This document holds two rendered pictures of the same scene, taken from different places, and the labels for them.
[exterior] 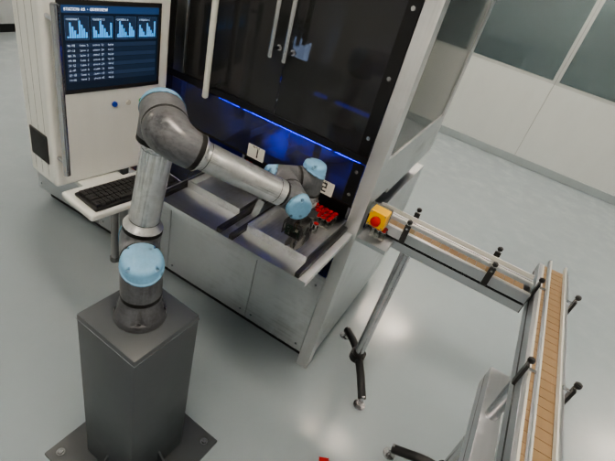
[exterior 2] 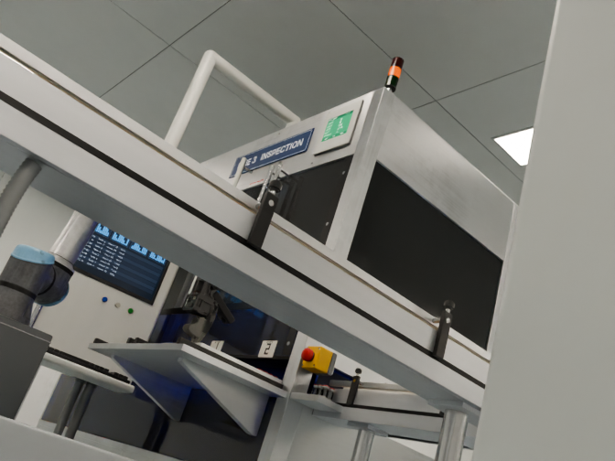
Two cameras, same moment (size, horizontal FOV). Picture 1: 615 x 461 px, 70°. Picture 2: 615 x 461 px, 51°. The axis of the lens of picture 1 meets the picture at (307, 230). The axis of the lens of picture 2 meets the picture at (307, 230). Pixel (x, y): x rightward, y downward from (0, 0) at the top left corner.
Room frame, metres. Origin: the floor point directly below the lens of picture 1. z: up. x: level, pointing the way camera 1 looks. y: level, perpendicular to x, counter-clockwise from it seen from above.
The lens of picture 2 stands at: (-0.21, -1.29, 0.55)
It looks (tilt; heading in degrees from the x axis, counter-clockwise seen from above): 23 degrees up; 36
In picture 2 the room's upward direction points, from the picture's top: 18 degrees clockwise
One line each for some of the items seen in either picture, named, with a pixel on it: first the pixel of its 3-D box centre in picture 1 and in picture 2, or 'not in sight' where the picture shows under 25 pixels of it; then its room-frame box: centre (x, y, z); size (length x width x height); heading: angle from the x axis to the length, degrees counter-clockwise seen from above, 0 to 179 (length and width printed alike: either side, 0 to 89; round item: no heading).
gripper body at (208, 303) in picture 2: (299, 219); (204, 298); (1.24, 0.04, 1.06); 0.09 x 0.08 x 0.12; 160
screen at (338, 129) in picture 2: not in sight; (338, 127); (1.57, 0.00, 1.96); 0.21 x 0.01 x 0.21; 70
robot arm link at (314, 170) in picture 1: (311, 177); not in sight; (1.24, 0.04, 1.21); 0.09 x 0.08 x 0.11; 119
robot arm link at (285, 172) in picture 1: (284, 179); not in sight; (1.18, 0.11, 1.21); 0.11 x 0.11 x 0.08; 29
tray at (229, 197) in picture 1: (238, 184); not in sight; (1.61, 0.34, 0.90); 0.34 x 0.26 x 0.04; 160
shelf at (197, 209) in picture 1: (261, 213); (189, 372); (1.48, 0.20, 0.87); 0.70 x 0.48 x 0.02; 70
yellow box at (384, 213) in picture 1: (379, 217); (318, 360); (1.51, -0.26, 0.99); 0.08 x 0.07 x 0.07; 160
